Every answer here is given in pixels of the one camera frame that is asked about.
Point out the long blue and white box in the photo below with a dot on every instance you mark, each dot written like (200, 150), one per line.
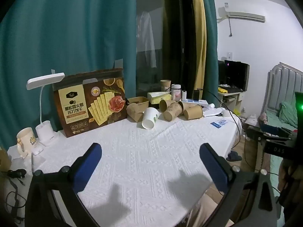
(197, 102)

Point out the grey padded headboard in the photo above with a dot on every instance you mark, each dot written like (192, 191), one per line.
(281, 85)

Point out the black computer monitor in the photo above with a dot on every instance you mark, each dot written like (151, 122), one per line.
(236, 74)

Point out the white computer desk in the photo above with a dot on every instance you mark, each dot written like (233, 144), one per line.
(233, 97)

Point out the crumpled white plastic bag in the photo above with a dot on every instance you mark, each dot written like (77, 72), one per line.
(214, 111)

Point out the green pillow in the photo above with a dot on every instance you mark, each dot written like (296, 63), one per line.
(288, 113)

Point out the brown cracker box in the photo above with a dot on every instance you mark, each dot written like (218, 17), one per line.
(78, 106)

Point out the cream cartoon mug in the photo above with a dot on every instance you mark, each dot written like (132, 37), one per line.
(26, 138)

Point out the yellow tissue box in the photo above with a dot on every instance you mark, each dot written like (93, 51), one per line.
(159, 98)

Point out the wide teal curtain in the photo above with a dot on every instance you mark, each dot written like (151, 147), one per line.
(71, 40)

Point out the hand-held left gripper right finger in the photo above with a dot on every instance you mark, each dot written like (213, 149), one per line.
(216, 169)

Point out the small black box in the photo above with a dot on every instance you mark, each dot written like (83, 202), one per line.
(197, 94)

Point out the brown paper cup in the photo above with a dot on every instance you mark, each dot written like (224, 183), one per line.
(193, 112)
(167, 104)
(165, 85)
(182, 105)
(172, 112)

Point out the dark glass window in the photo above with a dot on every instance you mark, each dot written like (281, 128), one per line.
(163, 40)

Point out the yellow curtain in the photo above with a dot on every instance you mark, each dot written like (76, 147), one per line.
(200, 40)

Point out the white textured tablecloth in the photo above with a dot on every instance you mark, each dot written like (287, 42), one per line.
(146, 156)

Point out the white desk lamp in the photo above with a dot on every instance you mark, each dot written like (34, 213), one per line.
(46, 78)

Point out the kraft paper food box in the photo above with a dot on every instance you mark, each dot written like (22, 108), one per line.
(136, 110)

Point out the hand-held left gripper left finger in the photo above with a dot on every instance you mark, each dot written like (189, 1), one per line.
(87, 167)

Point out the white paper cup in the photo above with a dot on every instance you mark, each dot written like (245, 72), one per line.
(149, 119)

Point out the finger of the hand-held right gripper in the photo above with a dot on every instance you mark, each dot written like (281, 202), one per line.
(268, 128)

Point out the white air conditioner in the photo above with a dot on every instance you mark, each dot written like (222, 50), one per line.
(241, 14)

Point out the white wall socket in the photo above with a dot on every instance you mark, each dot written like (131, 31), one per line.
(230, 54)

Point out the clear jar with white lid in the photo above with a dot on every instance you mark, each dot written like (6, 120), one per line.
(176, 93)

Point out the dark slipper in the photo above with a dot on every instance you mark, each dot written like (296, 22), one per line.
(233, 156)

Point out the small white bottle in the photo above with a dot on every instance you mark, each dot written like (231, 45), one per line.
(184, 96)

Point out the narrow teal curtain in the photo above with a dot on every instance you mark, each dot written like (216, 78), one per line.
(210, 40)

